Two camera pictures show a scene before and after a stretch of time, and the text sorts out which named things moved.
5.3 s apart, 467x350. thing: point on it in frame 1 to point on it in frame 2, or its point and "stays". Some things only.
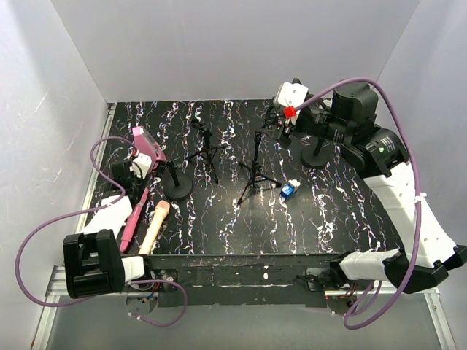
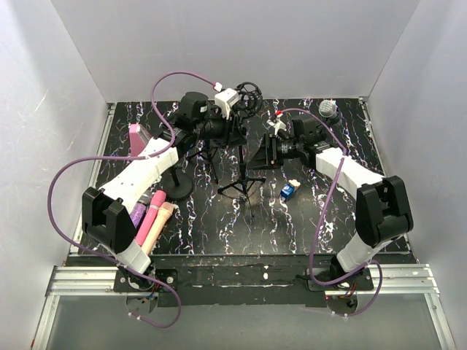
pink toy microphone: x=132 y=222 to x=157 y=197
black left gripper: x=141 y=183 to x=231 y=135
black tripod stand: x=254 y=170 to x=249 y=98
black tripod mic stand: x=210 y=152 stays
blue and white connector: x=288 y=188 stays
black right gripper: x=285 y=131 to x=266 y=157
